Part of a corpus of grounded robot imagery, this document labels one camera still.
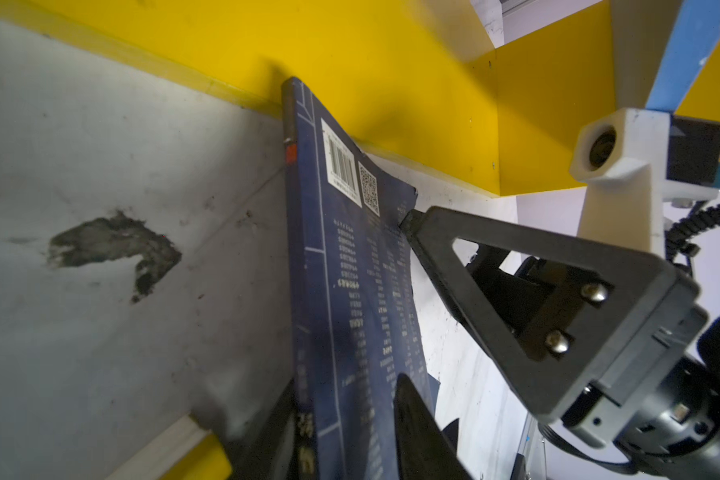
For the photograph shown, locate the black wolf cover book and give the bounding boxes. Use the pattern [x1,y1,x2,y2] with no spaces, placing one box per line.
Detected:
[233,380,297,479]

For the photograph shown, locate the navy blue book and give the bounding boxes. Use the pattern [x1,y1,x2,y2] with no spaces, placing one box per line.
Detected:
[282,78,431,479]

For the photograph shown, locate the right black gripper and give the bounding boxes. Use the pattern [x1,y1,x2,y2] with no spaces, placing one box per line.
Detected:
[401,207,720,479]

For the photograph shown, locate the yellow pink blue bookshelf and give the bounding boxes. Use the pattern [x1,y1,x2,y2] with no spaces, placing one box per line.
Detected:
[0,0,720,198]

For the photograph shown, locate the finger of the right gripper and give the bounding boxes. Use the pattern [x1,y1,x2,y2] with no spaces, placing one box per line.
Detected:
[464,242,577,337]

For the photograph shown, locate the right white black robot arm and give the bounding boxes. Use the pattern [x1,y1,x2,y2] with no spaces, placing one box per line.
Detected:
[401,207,720,479]

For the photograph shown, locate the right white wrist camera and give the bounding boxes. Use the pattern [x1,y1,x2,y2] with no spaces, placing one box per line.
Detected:
[570,108,720,256]

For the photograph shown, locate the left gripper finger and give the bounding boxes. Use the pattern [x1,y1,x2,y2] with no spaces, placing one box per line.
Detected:
[393,373,471,479]

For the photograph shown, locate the dark blue yellow-edged book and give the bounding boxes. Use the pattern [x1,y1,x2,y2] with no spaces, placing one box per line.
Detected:
[108,415,233,480]

